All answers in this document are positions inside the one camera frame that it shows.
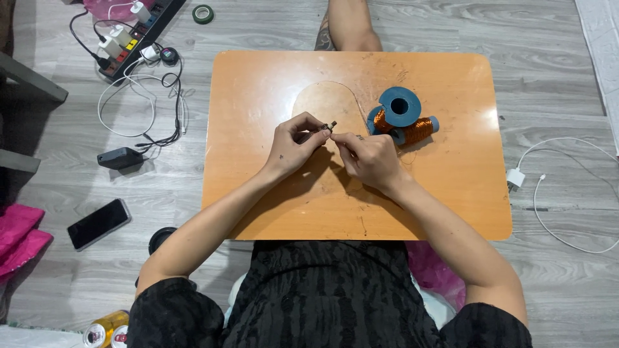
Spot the black power strip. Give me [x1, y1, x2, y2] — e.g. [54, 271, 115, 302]
[98, 0, 187, 84]

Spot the white textured mat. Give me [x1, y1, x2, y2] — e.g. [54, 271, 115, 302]
[574, 0, 619, 156]

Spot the crumpled pink plastic bag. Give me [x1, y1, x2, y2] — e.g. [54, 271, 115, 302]
[405, 240, 467, 312]

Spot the white charger with long cable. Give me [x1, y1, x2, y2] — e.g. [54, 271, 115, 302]
[505, 137, 619, 255]

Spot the person's black patterned garment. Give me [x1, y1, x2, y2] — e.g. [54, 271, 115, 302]
[126, 240, 534, 348]

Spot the large copper wire spool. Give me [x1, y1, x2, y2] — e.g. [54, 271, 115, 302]
[390, 115, 440, 147]

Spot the grey furniture frame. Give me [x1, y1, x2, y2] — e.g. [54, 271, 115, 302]
[0, 50, 69, 175]

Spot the black cable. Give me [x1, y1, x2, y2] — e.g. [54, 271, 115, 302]
[135, 57, 184, 149]

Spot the black smartphone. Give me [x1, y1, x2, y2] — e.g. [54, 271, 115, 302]
[66, 198, 133, 252]

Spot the small copper wire spool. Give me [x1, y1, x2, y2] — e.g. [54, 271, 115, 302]
[366, 106, 395, 136]

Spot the person's left hand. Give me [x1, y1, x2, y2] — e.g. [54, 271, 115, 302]
[263, 112, 335, 181]

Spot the white charging cable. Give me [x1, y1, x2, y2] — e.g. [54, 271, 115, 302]
[97, 57, 188, 139]

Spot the black round lid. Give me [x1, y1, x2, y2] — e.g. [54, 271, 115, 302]
[147, 226, 179, 256]

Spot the green tape roll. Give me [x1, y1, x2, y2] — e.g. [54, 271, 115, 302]
[192, 4, 215, 25]

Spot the loose copper wire strand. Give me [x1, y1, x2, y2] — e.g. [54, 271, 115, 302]
[396, 144, 420, 166]

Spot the person's bare leg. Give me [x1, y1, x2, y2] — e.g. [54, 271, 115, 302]
[314, 0, 384, 52]

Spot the empty blue plastic spool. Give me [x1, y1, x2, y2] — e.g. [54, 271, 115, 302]
[378, 86, 422, 128]

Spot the person's right hand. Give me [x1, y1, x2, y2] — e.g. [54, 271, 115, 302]
[330, 133, 413, 194]

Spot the black plug with cable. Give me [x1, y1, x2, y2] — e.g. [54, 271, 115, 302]
[69, 9, 113, 71]

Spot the black power adapter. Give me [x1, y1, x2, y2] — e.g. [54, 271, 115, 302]
[97, 146, 145, 171]

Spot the yellow drink can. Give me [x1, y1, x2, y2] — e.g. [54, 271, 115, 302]
[83, 310, 131, 348]

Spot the pink cloth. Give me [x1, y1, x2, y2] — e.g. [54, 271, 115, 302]
[0, 202, 54, 285]

